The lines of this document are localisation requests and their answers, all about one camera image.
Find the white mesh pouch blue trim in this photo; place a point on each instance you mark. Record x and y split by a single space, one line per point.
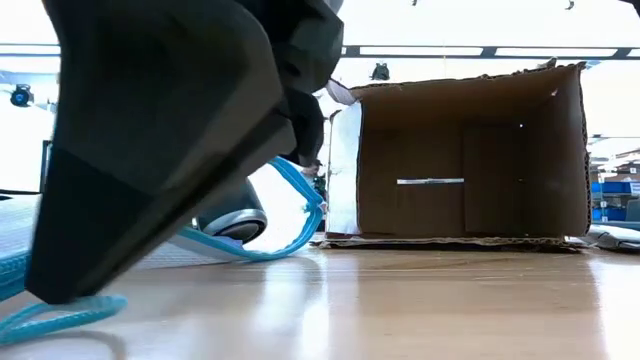
280 252

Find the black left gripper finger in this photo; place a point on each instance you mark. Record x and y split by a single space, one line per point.
150 125
307 130

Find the blue storage bin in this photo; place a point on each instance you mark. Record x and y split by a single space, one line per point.
612 214
615 187

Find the black cylinder silver band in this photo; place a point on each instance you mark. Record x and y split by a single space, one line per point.
237 220

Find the black neighbouring station frame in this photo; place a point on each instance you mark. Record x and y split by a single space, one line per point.
45 165

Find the brown cardboard box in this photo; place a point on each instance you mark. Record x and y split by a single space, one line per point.
450 150

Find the overhead light bar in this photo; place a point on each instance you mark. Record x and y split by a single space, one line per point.
450 51

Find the silver utility knife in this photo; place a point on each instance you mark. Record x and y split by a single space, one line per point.
617 237

